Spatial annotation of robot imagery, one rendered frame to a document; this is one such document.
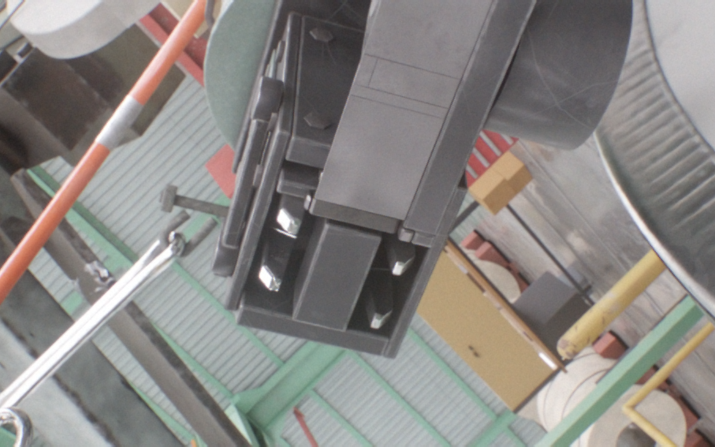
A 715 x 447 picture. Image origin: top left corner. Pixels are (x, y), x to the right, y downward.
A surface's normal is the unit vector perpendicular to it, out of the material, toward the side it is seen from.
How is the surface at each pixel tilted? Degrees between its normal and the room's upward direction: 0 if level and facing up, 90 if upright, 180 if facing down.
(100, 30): 73
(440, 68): 65
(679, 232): 88
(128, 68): 125
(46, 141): 33
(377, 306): 137
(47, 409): 50
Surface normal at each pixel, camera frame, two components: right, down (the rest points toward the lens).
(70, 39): 0.01, 0.84
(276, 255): 0.29, -0.77
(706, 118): -0.63, -0.66
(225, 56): 0.00, 0.59
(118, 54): 0.65, -0.18
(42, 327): 0.73, -0.35
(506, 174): -0.42, -0.45
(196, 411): -0.61, 0.56
